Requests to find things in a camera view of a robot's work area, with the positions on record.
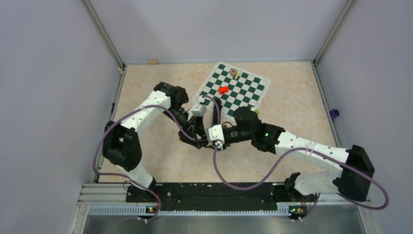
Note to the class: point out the purple object outside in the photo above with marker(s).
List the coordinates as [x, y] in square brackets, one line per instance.
[334, 113]

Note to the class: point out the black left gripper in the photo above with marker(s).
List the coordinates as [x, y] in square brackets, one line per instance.
[197, 128]

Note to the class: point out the green white chessboard mat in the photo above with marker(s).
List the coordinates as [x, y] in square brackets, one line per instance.
[248, 90]

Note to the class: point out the wooden letter cube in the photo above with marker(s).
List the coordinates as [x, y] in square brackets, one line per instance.
[233, 72]

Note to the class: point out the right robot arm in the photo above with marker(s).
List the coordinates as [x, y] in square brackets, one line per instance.
[345, 171]

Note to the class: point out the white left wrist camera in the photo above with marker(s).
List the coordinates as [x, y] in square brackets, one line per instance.
[197, 110]

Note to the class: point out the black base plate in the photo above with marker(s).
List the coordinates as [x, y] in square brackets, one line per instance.
[214, 197]

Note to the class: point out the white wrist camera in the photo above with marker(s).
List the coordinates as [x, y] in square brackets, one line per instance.
[197, 110]
[215, 135]

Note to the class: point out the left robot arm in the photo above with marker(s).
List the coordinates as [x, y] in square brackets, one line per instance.
[121, 143]

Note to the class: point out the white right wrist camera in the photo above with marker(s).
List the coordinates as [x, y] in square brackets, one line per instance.
[215, 135]

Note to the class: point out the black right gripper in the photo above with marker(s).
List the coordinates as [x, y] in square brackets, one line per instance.
[225, 145]

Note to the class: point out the red toy brick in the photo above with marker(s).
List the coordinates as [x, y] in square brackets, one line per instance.
[223, 90]

